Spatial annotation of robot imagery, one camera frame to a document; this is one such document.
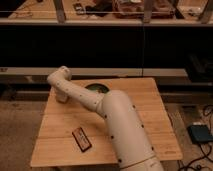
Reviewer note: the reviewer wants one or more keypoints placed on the dark red chocolate bar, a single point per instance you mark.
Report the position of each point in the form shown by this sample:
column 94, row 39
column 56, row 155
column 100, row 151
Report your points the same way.
column 81, row 139

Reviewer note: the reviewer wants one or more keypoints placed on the white sponge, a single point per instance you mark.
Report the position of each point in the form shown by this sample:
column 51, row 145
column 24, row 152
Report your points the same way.
column 61, row 98

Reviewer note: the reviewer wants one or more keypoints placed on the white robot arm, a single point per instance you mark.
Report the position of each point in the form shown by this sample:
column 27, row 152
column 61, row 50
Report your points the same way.
column 132, row 146

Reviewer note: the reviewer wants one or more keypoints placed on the green bowl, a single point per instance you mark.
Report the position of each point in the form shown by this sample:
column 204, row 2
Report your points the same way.
column 97, row 87

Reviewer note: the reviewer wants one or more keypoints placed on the red tray on shelf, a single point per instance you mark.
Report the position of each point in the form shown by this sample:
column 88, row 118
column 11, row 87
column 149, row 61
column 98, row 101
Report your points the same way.
column 135, row 9

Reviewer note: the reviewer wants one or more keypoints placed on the dark phone on shelf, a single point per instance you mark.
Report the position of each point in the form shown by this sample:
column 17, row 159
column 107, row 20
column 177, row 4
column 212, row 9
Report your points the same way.
column 79, row 9

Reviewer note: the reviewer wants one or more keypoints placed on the black foot pedal box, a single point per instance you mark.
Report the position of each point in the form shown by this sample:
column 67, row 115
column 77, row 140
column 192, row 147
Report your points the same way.
column 199, row 134

